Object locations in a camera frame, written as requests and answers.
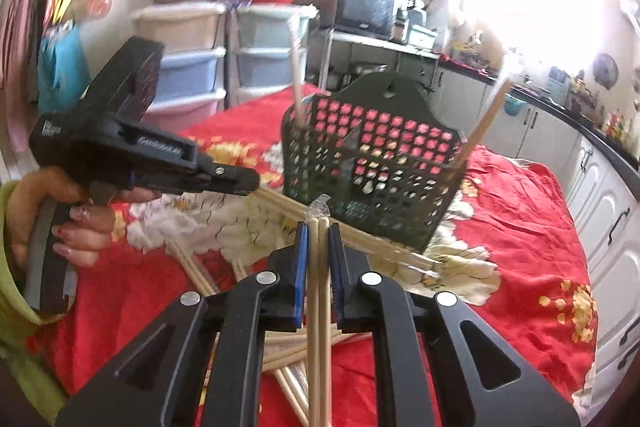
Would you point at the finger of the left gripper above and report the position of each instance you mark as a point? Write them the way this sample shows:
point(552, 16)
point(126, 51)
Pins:
point(227, 179)

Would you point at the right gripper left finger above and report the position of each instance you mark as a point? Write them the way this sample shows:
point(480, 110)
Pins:
point(200, 361)

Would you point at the chopsticks pair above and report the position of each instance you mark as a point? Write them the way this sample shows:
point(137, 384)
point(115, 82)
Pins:
point(294, 392)
point(319, 313)
point(192, 267)
point(297, 77)
point(502, 89)
point(363, 241)

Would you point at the green sleeve forearm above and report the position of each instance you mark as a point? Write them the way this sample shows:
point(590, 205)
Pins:
point(30, 395)

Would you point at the blue drawer tower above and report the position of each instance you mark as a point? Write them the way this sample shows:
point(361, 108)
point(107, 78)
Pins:
point(261, 48)

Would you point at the beige top drawer tower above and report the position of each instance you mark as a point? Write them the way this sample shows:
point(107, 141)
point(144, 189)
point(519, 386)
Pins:
point(189, 87)

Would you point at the red floral tablecloth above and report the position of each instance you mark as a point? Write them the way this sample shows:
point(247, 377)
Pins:
point(136, 277)

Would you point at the dark green utensil basket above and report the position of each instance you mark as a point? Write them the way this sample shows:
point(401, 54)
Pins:
point(378, 153)

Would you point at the metal shelf rack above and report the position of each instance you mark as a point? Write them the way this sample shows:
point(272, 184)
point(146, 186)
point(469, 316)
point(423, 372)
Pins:
point(335, 58)

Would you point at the black microwave oven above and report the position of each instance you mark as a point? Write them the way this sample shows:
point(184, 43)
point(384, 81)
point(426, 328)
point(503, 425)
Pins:
point(360, 4)

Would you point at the blue hanging bin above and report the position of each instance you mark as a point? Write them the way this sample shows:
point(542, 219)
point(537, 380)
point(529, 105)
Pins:
point(512, 106)

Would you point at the black countertop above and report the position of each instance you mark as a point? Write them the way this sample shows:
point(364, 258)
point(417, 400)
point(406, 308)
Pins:
point(610, 151)

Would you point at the wall fan vent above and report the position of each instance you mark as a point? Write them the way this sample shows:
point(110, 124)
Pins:
point(605, 71)

